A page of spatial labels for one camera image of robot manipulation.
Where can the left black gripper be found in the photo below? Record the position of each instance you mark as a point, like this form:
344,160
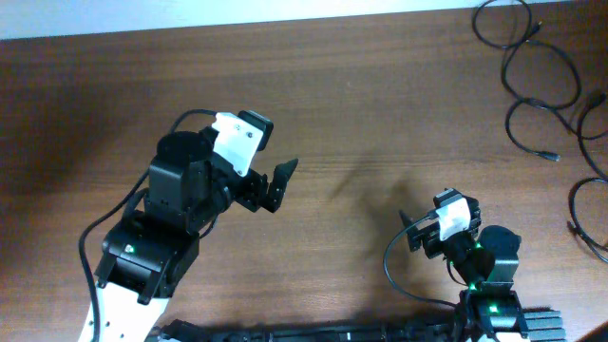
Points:
255,198

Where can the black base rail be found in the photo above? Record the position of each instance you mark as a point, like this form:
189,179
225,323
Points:
541,326

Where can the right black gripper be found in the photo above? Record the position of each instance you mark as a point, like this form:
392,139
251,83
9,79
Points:
425,238

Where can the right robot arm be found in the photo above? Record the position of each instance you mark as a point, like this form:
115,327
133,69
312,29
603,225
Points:
486,260

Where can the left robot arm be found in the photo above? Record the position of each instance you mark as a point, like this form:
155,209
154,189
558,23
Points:
157,239

